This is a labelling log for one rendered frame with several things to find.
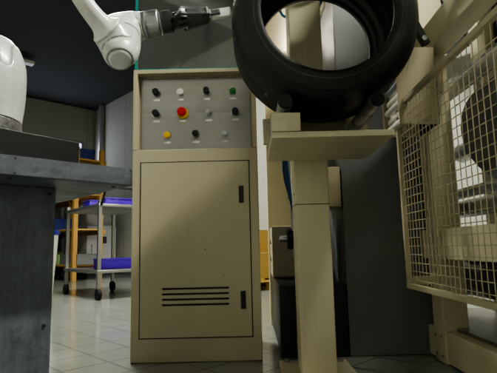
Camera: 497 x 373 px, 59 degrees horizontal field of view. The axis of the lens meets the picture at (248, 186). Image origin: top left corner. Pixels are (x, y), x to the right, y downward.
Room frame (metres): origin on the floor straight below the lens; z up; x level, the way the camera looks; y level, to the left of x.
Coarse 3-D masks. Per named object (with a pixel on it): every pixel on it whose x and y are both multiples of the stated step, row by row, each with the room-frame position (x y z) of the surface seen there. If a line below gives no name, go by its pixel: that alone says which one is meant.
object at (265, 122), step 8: (264, 120) 1.64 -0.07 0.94; (344, 120) 1.64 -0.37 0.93; (264, 128) 1.64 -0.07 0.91; (304, 128) 1.64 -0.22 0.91; (312, 128) 1.64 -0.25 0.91; (320, 128) 1.64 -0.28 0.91; (328, 128) 1.64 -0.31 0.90; (336, 128) 1.64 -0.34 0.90; (344, 128) 1.64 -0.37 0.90; (264, 136) 1.64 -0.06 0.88; (264, 144) 1.65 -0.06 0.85
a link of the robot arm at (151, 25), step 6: (144, 12) 1.37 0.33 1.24; (150, 12) 1.36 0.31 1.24; (156, 12) 1.36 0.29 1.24; (144, 18) 1.36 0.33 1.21; (150, 18) 1.36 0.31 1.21; (156, 18) 1.36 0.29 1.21; (144, 24) 1.36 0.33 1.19; (150, 24) 1.36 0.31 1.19; (156, 24) 1.37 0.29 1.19; (144, 30) 1.37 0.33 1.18; (150, 30) 1.38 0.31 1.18; (156, 30) 1.38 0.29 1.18; (162, 30) 1.40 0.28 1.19; (150, 36) 1.40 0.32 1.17; (156, 36) 1.41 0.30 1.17
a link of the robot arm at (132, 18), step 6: (120, 12) 1.37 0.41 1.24; (126, 12) 1.36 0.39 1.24; (132, 12) 1.36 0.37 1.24; (138, 12) 1.37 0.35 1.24; (120, 18) 1.34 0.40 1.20; (126, 18) 1.34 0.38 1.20; (132, 18) 1.35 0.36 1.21; (138, 18) 1.36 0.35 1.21; (132, 24) 1.33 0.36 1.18; (138, 24) 1.36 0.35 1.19; (138, 30) 1.35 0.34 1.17; (144, 36) 1.39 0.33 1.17
